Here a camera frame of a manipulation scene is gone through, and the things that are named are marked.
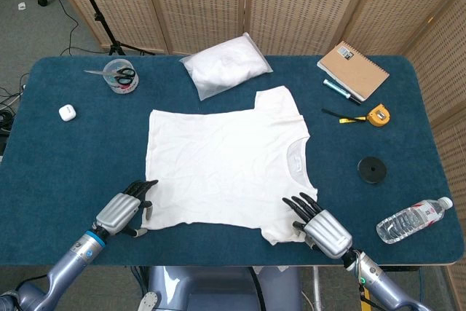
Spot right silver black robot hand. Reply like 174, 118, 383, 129
282, 192, 354, 260

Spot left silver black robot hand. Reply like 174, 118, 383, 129
95, 178, 159, 238

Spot white t-shirt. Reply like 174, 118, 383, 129
144, 85, 320, 246

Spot metal table leg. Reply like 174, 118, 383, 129
312, 266, 325, 311

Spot dark teal table mat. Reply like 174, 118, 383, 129
0, 55, 456, 267

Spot black round disc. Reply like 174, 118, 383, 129
356, 156, 389, 184

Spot clear plastic water bottle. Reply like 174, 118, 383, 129
376, 196, 454, 245

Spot white earbuds case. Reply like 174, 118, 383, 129
58, 105, 77, 122

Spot grey-blue robot torso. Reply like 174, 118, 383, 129
136, 265, 303, 311

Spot clear plastic jar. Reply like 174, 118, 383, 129
102, 58, 140, 95

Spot yellow tape measure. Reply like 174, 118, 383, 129
320, 103, 395, 129

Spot green white marker pen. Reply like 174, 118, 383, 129
322, 78, 363, 106

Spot brown spiral notebook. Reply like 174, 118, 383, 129
315, 40, 390, 103

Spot clear bag with white cloth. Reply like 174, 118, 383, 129
178, 32, 274, 101

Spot black tripod stand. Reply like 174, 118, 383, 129
67, 0, 156, 57

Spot black-handled scissors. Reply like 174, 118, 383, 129
83, 66, 135, 86

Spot black floor cables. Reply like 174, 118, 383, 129
0, 74, 30, 137

